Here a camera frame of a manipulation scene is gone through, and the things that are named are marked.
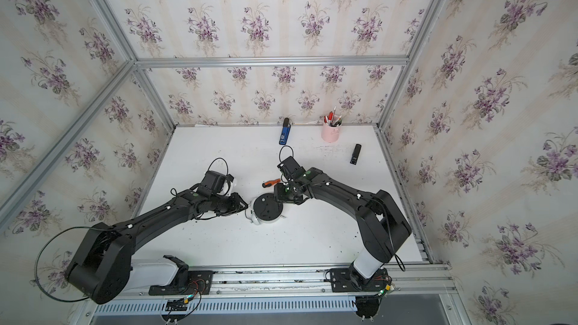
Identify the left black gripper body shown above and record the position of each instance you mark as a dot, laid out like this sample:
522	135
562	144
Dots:
225	205

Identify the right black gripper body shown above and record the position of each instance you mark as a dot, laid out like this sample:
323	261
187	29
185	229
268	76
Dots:
284	193

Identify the orange handled screwdriver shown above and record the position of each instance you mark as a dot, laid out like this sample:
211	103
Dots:
271	183

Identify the white twin bell alarm clock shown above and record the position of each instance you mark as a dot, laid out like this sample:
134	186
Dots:
264	209

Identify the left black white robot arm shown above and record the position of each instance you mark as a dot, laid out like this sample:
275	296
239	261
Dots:
101	267

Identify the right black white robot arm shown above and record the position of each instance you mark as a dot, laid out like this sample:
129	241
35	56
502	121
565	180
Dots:
381	224

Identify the blue black stapler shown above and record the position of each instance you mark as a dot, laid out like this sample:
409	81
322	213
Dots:
285	131

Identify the pink pen cup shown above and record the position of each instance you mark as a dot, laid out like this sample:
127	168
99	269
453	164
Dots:
330	131

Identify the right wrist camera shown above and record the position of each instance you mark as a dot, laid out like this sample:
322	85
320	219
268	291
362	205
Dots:
291	170

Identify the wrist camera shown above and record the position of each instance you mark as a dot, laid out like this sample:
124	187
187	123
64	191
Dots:
291	170
215	183

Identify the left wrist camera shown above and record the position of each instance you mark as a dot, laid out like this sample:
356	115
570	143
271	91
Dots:
215	183

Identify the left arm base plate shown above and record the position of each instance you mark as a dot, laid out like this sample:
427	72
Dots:
185	284

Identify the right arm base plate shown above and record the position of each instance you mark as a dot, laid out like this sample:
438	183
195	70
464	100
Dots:
344	280

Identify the aluminium mounting rail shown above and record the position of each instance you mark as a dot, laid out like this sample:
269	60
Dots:
285	281

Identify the aluminium frame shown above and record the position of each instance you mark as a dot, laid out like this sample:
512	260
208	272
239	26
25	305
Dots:
63	62

